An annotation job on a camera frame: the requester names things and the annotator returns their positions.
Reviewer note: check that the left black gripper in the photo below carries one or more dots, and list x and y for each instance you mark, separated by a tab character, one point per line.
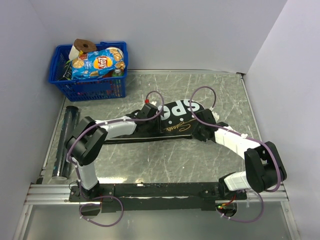
158	128

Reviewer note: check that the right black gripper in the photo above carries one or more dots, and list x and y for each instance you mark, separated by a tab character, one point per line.
195	134

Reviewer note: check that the black SPORT racket bag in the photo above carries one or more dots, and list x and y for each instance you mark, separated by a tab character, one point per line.
177	122

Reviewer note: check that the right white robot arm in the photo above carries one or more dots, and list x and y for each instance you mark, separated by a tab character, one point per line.
264	169

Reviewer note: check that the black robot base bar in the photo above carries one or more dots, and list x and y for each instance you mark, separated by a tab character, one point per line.
110	197

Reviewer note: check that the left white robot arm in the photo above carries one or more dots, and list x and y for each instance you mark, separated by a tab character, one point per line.
85	142

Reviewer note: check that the blue Lays chips bag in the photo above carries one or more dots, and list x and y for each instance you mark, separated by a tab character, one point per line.
97	63

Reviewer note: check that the blue plastic shopping basket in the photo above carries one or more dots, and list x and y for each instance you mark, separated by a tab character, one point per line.
99	88

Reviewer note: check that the dark green package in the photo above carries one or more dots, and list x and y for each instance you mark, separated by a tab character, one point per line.
67	72

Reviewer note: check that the white paper towel roll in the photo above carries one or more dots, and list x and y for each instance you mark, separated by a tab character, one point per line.
74	53

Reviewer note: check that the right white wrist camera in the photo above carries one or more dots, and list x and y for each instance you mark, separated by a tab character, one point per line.
215	115

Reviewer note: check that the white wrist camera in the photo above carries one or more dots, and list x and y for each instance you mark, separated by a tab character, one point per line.
147	101
215	115

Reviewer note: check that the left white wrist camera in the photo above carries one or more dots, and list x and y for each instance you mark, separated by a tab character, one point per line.
147	101

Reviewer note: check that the aluminium rail frame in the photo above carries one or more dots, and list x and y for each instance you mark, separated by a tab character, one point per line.
55	194

